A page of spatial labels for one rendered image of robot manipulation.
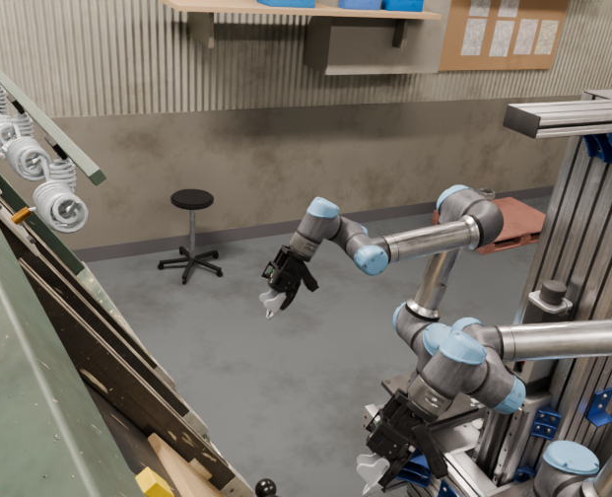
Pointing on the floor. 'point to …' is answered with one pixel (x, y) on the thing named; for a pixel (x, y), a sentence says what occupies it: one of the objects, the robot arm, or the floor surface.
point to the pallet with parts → (513, 211)
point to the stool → (191, 199)
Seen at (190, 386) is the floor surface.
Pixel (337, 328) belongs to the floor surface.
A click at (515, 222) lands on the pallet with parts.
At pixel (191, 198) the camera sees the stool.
